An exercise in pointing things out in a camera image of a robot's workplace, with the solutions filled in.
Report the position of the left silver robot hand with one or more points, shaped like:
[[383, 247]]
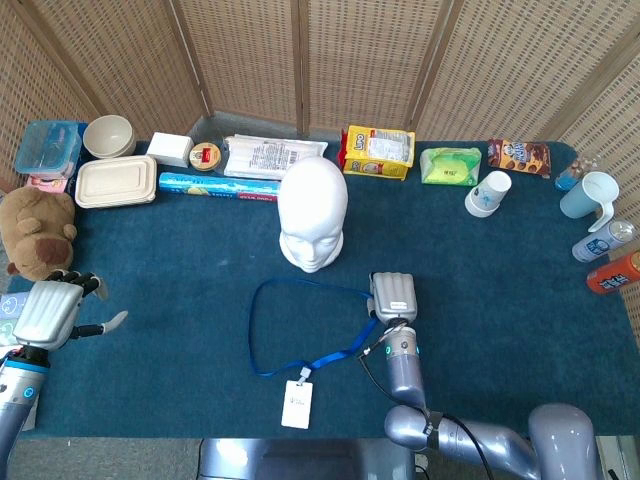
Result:
[[47, 315]]

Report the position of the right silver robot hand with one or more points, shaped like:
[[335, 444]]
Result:
[[392, 295]]

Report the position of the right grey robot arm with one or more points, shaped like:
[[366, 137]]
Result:
[[405, 370]]

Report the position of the white green tissue packs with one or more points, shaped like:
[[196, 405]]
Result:
[[10, 310]]

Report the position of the brown plush toy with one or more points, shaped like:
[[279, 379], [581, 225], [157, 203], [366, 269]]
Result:
[[35, 230]]

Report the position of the white foam mannequin head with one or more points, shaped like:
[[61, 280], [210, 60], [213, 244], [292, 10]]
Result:
[[312, 210]]

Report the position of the pink box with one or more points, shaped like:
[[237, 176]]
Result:
[[47, 184]]

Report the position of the paper cup stack blue flower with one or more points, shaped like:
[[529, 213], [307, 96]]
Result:
[[487, 195]]

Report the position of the green tissue pack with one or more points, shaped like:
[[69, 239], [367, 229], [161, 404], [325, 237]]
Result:
[[450, 167]]

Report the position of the yellow snack bag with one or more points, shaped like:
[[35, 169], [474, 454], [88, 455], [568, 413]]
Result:
[[380, 152]]

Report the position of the beige lidded food container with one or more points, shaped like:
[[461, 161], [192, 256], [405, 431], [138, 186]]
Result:
[[116, 181]]

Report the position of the teal table cloth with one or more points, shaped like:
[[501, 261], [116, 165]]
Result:
[[200, 350]]

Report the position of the clear container blue lid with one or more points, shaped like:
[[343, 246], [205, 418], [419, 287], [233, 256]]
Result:
[[47, 145]]

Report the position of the white printed plastic packet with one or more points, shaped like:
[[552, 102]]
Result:
[[270, 156]]

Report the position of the brown chocolate cookie bag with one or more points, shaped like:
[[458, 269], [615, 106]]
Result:
[[520, 157]]

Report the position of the grey robot torso base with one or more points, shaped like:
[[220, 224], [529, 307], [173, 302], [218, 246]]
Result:
[[300, 460]]

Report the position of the beige paper bowl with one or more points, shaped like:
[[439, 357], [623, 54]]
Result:
[[109, 136]]

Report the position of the small white cardboard box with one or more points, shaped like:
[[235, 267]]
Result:
[[169, 149]]

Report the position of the blue food wrap box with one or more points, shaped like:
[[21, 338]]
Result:
[[215, 187]]

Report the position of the clear bottle blue label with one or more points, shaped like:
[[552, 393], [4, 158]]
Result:
[[570, 177]]

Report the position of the white blue drink can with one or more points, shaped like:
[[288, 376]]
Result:
[[600, 242]]

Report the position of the light blue plastic mug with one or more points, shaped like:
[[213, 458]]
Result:
[[587, 197]]

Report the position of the orange drink bottle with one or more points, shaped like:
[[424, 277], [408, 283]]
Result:
[[615, 275]]

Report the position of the round tin red label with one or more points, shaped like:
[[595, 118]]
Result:
[[206, 156]]

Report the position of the woven wicker folding screen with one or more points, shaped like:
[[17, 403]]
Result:
[[350, 60]]

